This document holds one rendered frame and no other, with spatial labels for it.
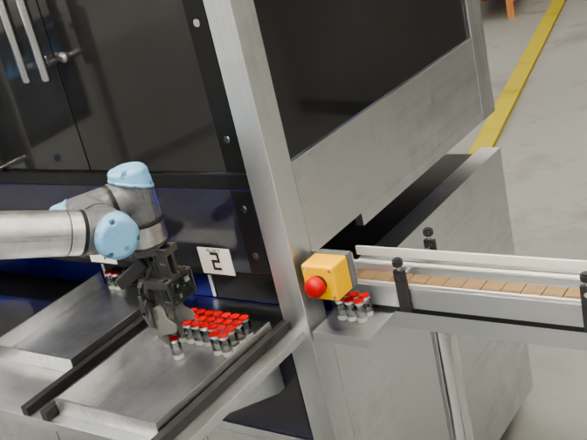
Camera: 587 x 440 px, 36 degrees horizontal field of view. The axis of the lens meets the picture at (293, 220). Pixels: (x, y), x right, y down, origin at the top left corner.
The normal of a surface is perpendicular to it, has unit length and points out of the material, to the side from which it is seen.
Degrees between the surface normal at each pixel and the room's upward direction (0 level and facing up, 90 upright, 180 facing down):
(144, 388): 0
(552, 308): 90
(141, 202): 90
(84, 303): 0
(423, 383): 90
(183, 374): 0
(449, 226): 90
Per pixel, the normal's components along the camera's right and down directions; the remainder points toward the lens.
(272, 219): -0.54, 0.42
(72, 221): 0.44, -0.51
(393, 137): 0.81, 0.04
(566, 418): -0.22, -0.91
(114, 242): 0.52, 0.21
